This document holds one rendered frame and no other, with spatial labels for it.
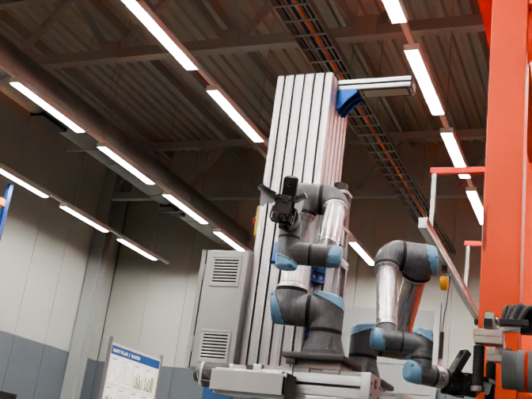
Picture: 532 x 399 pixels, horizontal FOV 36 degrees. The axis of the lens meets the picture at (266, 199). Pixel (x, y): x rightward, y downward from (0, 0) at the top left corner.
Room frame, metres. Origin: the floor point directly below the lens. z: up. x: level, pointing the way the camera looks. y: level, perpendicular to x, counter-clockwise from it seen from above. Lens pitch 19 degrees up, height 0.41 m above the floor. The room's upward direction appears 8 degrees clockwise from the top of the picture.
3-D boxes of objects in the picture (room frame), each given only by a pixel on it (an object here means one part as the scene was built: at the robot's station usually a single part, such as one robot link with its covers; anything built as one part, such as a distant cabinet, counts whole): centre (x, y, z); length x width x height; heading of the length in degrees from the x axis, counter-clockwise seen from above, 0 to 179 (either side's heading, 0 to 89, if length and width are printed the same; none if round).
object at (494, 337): (2.61, -0.78, 0.93); 0.09 x 0.05 x 0.05; 67
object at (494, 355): (2.92, -0.92, 0.93); 0.09 x 0.05 x 0.05; 67
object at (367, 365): (3.30, -0.48, 0.87); 0.15 x 0.15 x 0.10
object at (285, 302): (2.87, -0.14, 1.19); 0.15 x 0.12 x 0.55; 80
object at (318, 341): (2.85, -0.27, 0.87); 0.15 x 0.15 x 0.10
